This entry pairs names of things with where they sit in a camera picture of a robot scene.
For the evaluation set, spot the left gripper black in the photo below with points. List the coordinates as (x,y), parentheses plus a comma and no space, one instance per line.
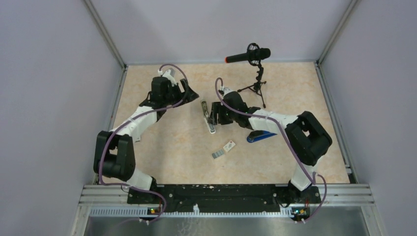
(190,96)

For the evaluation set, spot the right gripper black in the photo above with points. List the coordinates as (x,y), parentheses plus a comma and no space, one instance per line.
(217,108)

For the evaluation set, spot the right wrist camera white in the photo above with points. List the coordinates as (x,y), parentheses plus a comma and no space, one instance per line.
(224,91)

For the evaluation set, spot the black microphone orange tip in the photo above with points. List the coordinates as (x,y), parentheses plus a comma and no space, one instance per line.
(247,56)

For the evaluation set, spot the blue stapler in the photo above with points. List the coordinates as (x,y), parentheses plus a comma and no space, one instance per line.
(259,135)

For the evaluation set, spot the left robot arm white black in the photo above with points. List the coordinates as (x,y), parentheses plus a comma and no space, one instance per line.
(114,150)

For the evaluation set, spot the small white staple box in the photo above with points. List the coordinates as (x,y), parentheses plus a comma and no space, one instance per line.
(227,147)

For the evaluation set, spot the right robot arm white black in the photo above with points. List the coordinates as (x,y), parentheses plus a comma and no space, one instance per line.
(306,138)

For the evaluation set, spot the grey staple strip block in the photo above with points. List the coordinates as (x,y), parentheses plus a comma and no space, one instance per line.
(218,154)

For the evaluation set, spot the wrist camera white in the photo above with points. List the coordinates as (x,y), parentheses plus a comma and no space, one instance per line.
(224,91)
(169,74)

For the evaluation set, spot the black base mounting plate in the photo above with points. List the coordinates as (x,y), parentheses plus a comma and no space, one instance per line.
(225,198)

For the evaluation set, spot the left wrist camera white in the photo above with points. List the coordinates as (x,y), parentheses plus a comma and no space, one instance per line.
(169,74)

